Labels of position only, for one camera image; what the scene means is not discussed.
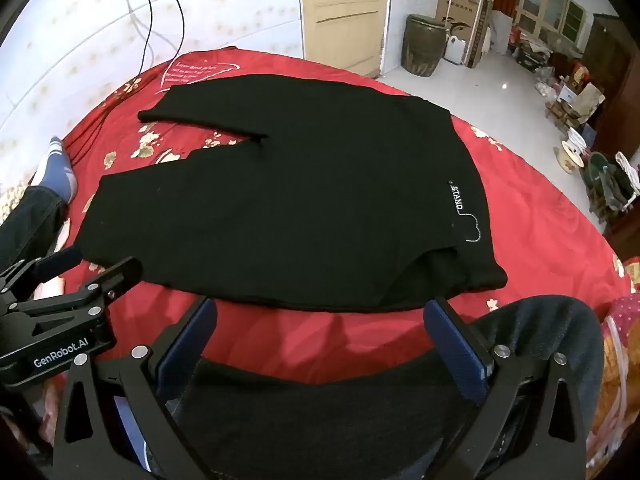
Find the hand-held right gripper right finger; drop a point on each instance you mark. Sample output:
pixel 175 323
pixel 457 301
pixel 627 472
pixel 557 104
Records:
pixel 456 355

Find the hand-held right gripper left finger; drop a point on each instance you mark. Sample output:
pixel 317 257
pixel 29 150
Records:
pixel 184 347

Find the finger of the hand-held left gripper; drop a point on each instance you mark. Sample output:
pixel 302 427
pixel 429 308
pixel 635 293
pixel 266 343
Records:
pixel 57 259
pixel 117 271

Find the black pants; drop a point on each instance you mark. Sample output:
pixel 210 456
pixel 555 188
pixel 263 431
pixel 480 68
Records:
pixel 300 185

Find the person's leg in dark jeans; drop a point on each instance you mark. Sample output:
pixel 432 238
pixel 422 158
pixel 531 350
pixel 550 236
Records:
pixel 25 225

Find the red floral bedsheet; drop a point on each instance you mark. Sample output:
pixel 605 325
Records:
pixel 530 260

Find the orange floral quilt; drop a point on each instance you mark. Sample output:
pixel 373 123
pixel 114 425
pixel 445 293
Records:
pixel 622 360

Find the dark green bag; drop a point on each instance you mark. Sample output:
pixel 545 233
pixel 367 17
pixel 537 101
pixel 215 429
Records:
pixel 602 185

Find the white cloth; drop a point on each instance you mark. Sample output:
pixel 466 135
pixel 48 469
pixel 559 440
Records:
pixel 628 166

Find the pile of household clutter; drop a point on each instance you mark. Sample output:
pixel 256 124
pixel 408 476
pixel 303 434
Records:
pixel 545 75

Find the white plastic jug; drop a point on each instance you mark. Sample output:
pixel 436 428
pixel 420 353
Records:
pixel 454 49

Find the brown ceramic jar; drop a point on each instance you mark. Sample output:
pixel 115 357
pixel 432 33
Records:
pixel 424 45

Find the dark wooden wardrobe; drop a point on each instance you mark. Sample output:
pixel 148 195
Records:
pixel 607 60

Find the large cardboard box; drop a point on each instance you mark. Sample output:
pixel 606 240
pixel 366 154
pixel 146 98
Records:
pixel 471 15

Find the light wooden door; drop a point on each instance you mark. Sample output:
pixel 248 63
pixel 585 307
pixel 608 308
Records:
pixel 340 10

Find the green framed window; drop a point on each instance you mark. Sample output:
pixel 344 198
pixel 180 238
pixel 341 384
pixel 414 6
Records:
pixel 550 7

